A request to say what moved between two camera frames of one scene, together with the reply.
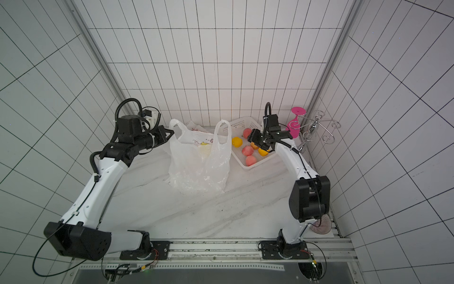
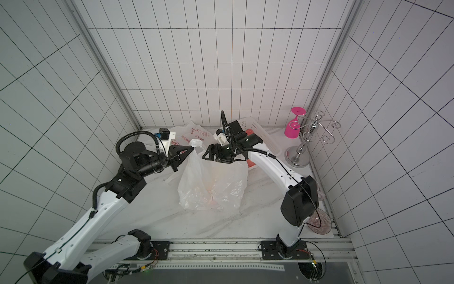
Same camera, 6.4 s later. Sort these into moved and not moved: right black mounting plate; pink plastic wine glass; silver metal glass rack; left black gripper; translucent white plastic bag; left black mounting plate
Moved: translucent white plastic bag; left black gripper
Not moved: pink plastic wine glass; right black mounting plate; left black mounting plate; silver metal glass rack
